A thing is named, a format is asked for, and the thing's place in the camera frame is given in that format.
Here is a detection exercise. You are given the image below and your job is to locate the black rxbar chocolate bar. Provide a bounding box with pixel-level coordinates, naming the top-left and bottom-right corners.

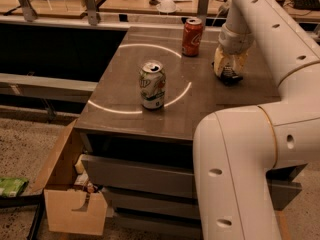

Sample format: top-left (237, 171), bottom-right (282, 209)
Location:
top-left (213, 63), bottom-right (243, 86)

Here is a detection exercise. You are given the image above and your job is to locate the grey metal bracket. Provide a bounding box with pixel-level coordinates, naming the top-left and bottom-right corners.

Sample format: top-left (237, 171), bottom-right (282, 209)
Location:
top-left (18, 0), bottom-right (37, 22)
top-left (84, 0), bottom-right (100, 26)
top-left (197, 0), bottom-right (209, 25)

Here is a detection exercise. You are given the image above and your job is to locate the cardboard box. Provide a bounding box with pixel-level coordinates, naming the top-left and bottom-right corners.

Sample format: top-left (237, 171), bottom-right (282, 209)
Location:
top-left (32, 121), bottom-right (108, 236)

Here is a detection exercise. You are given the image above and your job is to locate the grey metal bracket middle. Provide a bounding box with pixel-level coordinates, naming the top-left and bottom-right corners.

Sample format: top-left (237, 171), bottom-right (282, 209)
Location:
top-left (84, 0), bottom-right (100, 26)

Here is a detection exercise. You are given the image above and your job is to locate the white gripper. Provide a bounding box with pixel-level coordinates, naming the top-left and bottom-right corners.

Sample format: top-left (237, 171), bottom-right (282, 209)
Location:
top-left (214, 24), bottom-right (254, 75)

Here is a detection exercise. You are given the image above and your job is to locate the white bowl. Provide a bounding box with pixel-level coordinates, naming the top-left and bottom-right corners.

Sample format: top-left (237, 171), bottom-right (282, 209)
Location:
top-left (156, 0), bottom-right (177, 14)

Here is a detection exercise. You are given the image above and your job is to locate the grey metal bracket left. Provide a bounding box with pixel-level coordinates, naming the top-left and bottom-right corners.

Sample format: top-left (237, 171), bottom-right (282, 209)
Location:
top-left (18, 0), bottom-right (37, 22)

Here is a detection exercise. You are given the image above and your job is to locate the grey drawer cabinet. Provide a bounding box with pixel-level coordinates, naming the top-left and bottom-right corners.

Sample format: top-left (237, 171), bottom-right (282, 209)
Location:
top-left (73, 26), bottom-right (308, 240)

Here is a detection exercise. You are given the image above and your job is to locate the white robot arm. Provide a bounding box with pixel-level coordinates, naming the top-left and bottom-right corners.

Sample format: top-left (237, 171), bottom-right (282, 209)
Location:
top-left (193, 0), bottom-right (320, 240)

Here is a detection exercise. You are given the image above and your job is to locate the grey metal bracket right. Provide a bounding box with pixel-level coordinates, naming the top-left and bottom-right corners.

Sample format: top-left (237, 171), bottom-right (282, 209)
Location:
top-left (197, 0), bottom-right (209, 25)

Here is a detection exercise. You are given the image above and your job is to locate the green white 7up can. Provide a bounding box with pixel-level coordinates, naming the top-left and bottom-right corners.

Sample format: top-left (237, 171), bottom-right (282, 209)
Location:
top-left (139, 60), bottom-right (166, 110)

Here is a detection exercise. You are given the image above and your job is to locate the orange soda can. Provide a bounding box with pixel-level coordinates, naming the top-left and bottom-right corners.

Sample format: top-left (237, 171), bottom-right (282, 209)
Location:
top-left (182, 17), bottom-right (203, 56)

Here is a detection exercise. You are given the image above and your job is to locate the green snack bag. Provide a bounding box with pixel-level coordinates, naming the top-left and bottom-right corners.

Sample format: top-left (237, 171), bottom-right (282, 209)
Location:
top-left (0, 177), bottom-right (29, 198)

